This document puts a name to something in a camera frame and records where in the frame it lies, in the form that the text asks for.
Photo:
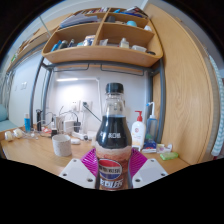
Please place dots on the cola bottle with black cap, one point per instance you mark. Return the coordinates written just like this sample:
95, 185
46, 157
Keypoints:
113, 133

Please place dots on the white wall switch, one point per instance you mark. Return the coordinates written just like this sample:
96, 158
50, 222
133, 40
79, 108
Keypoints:
23, 85

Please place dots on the white pump bottle, red pump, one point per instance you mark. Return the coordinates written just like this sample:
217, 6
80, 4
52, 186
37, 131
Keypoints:
138, 133

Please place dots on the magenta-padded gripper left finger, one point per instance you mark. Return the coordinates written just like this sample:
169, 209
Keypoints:
75, 171

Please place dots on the blue box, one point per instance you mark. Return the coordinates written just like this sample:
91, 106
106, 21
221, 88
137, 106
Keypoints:
149, 146

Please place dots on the clear blue spray bottle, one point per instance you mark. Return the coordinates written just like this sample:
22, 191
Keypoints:
152, 126

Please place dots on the speckled white cup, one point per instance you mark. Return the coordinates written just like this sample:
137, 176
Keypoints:
61, 146

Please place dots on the white charger block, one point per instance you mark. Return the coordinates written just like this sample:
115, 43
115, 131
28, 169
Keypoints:
68, 126

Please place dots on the small blue tube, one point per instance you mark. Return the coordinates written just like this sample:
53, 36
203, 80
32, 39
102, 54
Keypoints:
27, 123

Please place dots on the black upright electric device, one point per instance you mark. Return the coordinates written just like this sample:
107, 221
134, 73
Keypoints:
39, 120

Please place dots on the wooden shelf unit with items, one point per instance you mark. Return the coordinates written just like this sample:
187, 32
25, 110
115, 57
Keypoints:
100, 55

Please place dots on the green white striped towel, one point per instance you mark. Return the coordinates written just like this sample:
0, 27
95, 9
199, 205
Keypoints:
218, 126

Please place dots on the wooden wardrobe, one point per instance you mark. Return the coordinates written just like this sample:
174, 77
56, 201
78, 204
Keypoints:
186, 100

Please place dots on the narrow wooden shelf unit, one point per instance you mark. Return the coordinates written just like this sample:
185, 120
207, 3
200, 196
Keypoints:
28, 50

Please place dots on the teal chair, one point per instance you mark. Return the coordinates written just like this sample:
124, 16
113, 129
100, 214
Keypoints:
3, 113

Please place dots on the black power adapter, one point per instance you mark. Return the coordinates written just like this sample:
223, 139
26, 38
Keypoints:
77, 127

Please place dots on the green soft pack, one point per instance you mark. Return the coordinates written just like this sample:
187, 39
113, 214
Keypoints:
168, 156

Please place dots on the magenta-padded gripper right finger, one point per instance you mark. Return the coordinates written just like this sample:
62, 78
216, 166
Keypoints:
150, 171

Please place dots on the small white oval case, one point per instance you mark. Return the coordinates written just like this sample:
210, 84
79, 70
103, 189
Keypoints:
75, 141

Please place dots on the white wall socket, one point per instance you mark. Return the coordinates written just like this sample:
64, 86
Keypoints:
87, 106
74, 106

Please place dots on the white desk lamp bar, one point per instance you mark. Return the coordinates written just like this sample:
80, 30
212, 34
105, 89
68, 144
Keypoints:
66, 79

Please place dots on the white power strip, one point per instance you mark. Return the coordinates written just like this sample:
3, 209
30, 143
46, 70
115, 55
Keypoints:
81, 135

